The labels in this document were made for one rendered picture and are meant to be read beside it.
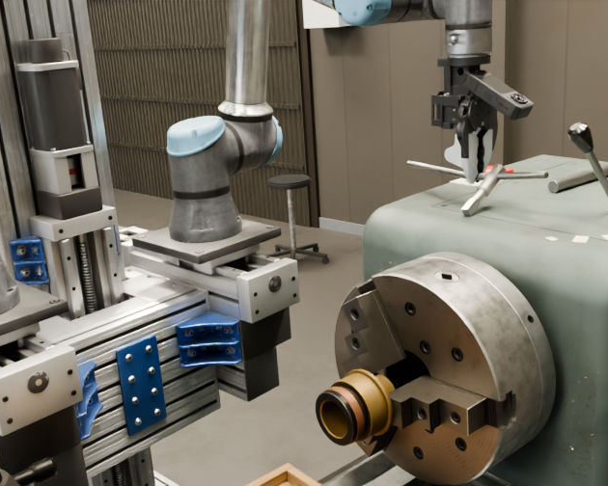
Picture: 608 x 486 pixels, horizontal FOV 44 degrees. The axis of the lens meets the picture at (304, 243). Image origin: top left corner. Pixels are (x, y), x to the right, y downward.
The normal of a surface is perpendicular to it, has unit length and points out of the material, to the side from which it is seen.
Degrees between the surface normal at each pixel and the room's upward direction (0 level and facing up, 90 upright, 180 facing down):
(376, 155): 90
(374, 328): 58
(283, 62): 90
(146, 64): 90
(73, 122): 90
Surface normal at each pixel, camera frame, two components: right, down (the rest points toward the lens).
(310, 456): -0.07, -0.95
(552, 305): -0.76, 0.24
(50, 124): 0.03, 0.29
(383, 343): 0.51, -0.35
